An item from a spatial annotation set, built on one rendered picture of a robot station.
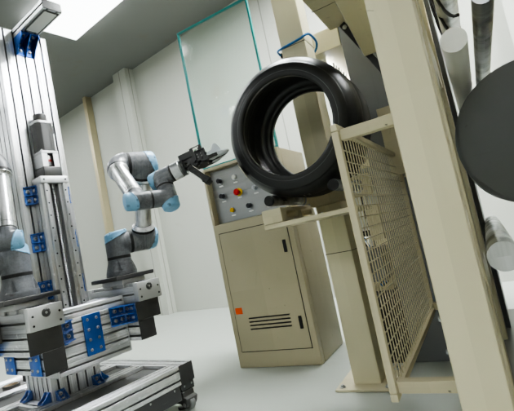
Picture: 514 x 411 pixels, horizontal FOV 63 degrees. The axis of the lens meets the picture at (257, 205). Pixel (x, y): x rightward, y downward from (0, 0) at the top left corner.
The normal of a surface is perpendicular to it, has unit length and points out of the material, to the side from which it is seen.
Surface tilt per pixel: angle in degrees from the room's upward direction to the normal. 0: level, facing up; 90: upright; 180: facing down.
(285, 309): 90
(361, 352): 90
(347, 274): 90
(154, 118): 90
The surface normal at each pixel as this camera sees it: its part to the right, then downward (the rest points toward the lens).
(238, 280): -0.47, 0.02
